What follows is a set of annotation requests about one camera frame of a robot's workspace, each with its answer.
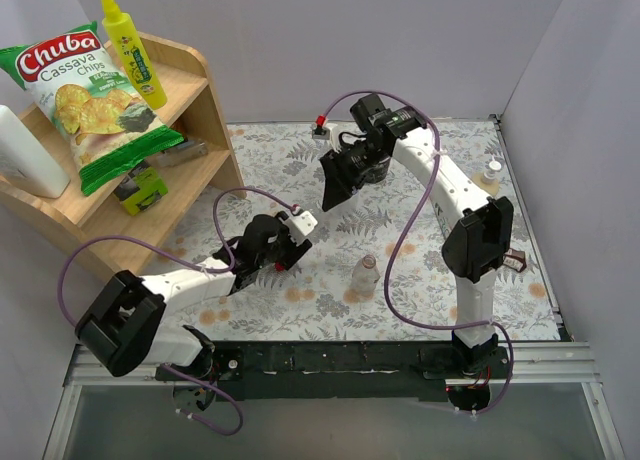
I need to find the floral table mat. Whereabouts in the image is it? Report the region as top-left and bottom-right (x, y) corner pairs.
(154, 119), (561, 342)

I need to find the yellow squeeze bottle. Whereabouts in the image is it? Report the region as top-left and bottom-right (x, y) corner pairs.
(100, 0), (167, 110)

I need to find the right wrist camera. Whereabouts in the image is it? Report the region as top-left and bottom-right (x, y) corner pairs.
(311, 122), (343, 152)

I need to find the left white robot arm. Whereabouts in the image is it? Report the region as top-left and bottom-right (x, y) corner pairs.
(75, 210), (317, 380)

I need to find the wooden shelf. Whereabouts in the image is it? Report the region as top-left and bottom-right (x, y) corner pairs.
(0, 29), (247, 287)

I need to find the tape roll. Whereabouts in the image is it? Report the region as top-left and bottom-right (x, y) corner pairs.
(365, 158), (391, 184)

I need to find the clear box on shelf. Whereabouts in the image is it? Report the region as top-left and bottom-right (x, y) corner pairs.
(147, 138), (209, 168)

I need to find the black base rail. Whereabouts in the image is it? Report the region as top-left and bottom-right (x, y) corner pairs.
(154, 329), (521, 411)

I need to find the white plastic container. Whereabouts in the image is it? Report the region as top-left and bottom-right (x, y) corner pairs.
(1, 105), (70, 199)

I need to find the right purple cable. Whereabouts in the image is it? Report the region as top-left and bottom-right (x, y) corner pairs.
(315, 89), (514, 417)

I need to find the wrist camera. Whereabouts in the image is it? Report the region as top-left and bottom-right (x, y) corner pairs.
(283, 206), (318, 245)
(311, 122), (343, 152)

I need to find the red label cola bottle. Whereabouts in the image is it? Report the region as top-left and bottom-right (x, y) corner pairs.
(350, 254), (381, 298)

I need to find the brown snack wrapper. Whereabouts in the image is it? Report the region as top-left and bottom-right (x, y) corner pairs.
(503, 248), (527, 273)

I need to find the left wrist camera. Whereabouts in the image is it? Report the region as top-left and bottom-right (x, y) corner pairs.
(283, 206), (318, 245)

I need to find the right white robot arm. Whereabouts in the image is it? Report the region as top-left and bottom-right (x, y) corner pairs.
(320, 90), (514, 378)

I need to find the green cassava chips bag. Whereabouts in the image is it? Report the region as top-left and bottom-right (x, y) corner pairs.
(1, 21), (183, 196)

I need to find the green box on shelf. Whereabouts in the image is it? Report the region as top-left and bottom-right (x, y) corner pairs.
(113, 161), (168, 216)

